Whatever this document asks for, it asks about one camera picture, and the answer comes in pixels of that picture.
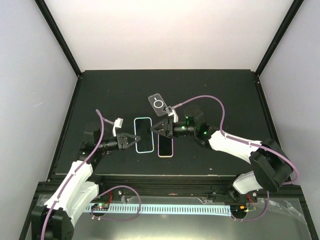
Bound right small circuit board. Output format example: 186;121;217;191
230;205;257;214

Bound small circuit board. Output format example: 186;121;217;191
230;205;257;214
91;203;110;211

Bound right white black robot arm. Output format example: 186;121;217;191
150;105;294;202

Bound black front frame rail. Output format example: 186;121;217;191
37;174;320;240

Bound right black corner post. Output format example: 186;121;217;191
255;0;304;77

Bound light blue phone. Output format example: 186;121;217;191
133;116;154;154

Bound left small circuit board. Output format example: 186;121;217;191
91;203;110;211

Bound beige pink phone case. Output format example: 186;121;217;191
157;134;175;158

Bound white slotted cable duct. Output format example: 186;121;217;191
84;203;232;217

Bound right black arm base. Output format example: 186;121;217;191
208;185;258;204

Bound black corner post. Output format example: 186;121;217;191
34;0;82;77
255;0;304;77

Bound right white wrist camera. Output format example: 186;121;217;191
165;106;179;123

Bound left black corner post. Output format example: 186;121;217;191
34;0;82;77

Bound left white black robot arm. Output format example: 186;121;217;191
31;124;141;240

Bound black screen phone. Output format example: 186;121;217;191
158;136;173;156

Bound clear magsafe phone case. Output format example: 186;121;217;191
148;93;168;117

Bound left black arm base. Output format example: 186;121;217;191
94;187;123;202

